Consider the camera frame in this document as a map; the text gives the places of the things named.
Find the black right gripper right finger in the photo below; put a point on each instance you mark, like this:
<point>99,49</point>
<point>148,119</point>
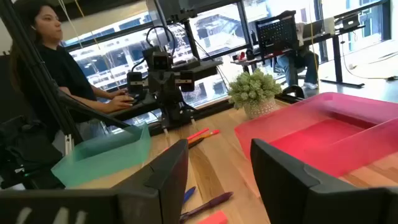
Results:
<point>311,199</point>

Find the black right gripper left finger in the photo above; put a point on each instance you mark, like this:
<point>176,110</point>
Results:
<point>124,205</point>

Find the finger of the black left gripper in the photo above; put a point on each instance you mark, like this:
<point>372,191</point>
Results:
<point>135,82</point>
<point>187,81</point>

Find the pink pencil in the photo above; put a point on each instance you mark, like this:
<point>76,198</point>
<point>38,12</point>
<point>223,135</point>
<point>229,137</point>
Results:
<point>199,133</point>

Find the yellow pencil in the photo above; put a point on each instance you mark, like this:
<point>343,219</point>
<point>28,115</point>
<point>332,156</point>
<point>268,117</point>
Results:
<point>206,136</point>

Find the blue pen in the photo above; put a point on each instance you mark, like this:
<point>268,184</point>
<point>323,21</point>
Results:
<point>189,194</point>

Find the purple pen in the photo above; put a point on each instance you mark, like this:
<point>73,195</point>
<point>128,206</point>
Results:
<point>208,204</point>

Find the pink eraser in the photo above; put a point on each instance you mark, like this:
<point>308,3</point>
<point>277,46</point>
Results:
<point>214,218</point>

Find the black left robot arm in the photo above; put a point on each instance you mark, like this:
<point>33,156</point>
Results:
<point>174,115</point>

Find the green plastic bin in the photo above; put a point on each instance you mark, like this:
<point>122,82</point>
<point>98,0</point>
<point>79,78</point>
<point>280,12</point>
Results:
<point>102,161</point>

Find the pink plastic bin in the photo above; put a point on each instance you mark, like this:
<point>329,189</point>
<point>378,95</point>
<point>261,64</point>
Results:
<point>311,137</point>

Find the green potted plant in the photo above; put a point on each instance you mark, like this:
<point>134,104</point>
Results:
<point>253,87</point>

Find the person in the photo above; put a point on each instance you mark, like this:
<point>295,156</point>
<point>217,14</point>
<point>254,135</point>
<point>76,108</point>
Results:
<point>62,71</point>
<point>306,62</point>

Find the black mesh office chair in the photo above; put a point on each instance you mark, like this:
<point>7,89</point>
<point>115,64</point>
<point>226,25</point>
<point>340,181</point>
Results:
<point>276,34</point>

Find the black bulky equipment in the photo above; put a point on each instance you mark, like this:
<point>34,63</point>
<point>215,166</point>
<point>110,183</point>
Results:
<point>28,149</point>

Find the black standing desk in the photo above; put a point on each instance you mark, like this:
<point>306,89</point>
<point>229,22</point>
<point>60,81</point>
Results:
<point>337,56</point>

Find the grey laptop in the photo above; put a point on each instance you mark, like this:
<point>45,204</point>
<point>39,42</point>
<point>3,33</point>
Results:
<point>351,21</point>

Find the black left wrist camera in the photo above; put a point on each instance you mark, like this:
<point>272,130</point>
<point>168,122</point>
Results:
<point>162,60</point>

